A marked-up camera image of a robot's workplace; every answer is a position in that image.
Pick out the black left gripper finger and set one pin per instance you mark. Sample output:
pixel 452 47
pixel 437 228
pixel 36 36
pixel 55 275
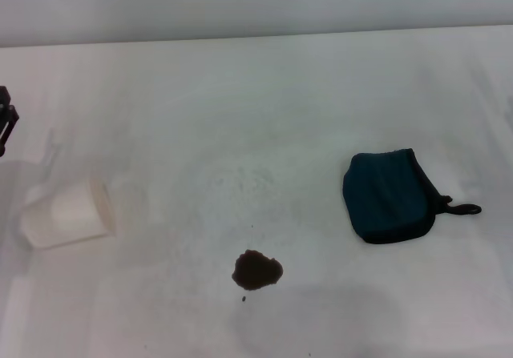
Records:
pixel 5 113

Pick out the black liquid stain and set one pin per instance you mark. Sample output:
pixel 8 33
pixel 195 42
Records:
pixel 256 270

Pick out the blue rag with black loop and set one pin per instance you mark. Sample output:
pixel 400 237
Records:
pixel 384 194

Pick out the white paper cup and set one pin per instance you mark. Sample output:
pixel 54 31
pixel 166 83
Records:
pixel 68 214

